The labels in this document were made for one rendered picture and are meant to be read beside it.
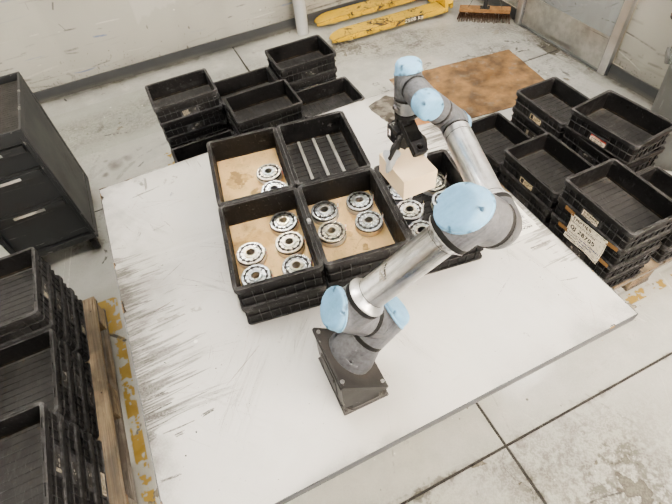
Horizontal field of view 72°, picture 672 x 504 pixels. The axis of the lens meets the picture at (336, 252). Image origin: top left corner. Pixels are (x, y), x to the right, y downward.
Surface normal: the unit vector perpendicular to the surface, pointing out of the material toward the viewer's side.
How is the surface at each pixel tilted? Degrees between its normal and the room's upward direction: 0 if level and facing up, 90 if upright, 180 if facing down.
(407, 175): 0
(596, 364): 0
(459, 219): 38
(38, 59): 90
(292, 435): 0
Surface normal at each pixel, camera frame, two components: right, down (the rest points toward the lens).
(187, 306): -0.07, -0.62
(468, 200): -0.67, -0.29
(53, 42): 0.42, 0.69
